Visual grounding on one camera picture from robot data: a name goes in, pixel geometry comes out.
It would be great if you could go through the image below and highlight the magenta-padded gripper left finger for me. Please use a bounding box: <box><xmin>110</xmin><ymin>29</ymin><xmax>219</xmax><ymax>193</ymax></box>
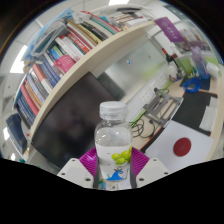
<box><xmin>57</xmin><ymin>148</ymin><xmax>100</xmax><ymax>189</ymax></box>

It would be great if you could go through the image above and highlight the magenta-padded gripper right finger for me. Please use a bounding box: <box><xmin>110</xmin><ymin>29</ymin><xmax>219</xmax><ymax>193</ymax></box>
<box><xmin>129</xmin><ymin>147</ymin><xmax>171</xmax><ymax>188</ymax></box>

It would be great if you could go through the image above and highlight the clear plastic water bottle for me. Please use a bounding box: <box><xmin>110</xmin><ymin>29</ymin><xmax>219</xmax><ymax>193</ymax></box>
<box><xmin>94</xmin><ymin>100</ymin><xmax>134</xmax><ymax>191</ymax></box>

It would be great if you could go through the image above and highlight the flat round red coaster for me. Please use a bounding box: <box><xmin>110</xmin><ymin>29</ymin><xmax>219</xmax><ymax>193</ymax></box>
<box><xmin>173</xmin><ymin>137</ymin><xmax>193</xmax><ymax>158</ymax></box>

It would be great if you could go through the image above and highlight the black computer monitor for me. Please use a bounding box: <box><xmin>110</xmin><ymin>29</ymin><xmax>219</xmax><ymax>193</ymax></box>
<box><xmin>30</xmin><ymin>71</ymin><xmax>134</xmax><ymax>171</ymax></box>

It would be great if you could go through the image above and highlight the grey metal laptop stand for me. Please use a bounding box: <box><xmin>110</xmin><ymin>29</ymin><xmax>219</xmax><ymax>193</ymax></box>
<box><xmin>142</xmin><ymin>92</ymin><xmax>185</xmax><ymax>129</ymax></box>

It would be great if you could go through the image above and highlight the black bag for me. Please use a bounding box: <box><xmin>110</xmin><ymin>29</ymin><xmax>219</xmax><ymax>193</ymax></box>
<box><xmin>4</xmin><ymin>113</ymin><xmax>29</xmax><ymax>156</ymax></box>

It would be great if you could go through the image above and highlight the black desk mat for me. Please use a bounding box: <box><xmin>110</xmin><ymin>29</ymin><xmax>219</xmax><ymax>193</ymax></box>
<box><xmin>171</xmin><ymin>89</ymin><xmax>219</xmax><ymax>138</ymax></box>

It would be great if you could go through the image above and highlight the small white paper stack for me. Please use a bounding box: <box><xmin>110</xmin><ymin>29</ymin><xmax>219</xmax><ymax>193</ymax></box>
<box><xmin>199</xmin><ymin>96</ymin><xmax>219</xmax><ymax>133</ymax></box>

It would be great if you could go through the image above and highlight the dark wine bottle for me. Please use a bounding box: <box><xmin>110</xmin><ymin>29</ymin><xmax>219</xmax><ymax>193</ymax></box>
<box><xmin>162</xmin><ymin>47</ymin><xmax>178</xmax><ymax>81</ymax></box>

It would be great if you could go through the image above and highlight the translucent purple drink bottle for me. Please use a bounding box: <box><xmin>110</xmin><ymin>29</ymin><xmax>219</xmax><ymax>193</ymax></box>
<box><xmin>190</xmin><ymin>45</ymin><xmax>211</xmax><ymax>81</ymax></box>

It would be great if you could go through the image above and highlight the white tissue box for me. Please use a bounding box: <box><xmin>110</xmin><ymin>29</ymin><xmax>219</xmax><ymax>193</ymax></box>
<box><xmin>206</xmin><ymin>61</ymin><xmax>221</xmax><ymax>79</ymax></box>

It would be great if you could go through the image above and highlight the group photo poster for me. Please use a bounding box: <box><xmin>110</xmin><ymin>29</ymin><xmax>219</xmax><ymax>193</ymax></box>
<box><xmin>173</xmin><ymin>26</ymin><xmax>214</xmax><ymax>56</ymax></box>

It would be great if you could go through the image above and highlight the purple hanging banner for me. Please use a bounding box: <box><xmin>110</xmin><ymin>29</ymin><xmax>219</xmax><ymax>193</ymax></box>
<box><xmin>153</xmin><ymin>16</ymin><xmax>185</xmax><ymax>44</ymax></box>

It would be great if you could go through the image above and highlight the black cable bundle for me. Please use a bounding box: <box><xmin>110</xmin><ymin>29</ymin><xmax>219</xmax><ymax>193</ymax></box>
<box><xmin>129</xmin><ymin>116</ymin><xmax>164</xmax><ymax>139</ymax></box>

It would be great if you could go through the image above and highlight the coiled blue cable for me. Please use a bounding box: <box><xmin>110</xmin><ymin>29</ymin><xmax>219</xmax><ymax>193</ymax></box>
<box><xmin>182</xmin><ymin>77</ymin><xmax>203</xmax><ymax>94</ymax></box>

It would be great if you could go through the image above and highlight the wall shelf with books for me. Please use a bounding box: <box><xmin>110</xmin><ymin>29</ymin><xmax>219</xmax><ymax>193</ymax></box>
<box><xmin>13</xmin><ymin>8</ymin><xmax>158</xmax><ymax>151</ymax></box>

